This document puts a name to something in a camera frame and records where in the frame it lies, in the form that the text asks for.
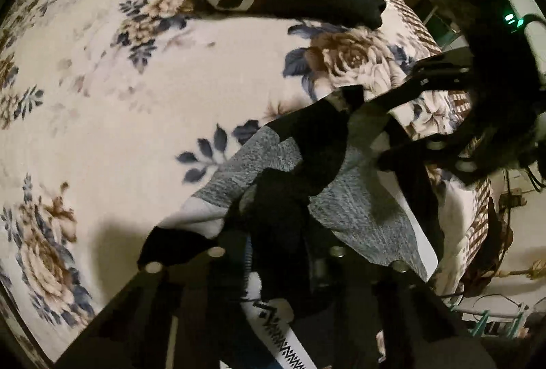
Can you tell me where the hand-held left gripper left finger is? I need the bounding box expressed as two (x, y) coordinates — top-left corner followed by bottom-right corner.
(55, 230), (257, 369)

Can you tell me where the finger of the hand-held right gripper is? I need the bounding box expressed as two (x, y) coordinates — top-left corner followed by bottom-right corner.
(366, 47), (475, 115)
(377, 125), (479, 186)

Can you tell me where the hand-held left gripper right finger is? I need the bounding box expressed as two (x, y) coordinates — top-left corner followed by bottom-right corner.
(311, 242), (496, 369)

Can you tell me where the grey melange sock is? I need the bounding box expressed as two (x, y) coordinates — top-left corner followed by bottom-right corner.
(137, 124), (439, 290)

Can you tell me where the navy sock with zigzag bands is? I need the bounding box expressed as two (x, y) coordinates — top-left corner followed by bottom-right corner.
(221, 270), (326, 369)

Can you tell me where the black sock with grey cuff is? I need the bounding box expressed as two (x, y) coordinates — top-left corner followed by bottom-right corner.
(236, 85), (404, 321)

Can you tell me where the teal metal rack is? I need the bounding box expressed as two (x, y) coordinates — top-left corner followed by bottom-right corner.
(451, 304), (530, 341)

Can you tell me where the floral printed blanket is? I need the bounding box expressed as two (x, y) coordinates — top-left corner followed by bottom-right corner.
(0, 0), (498, 369)

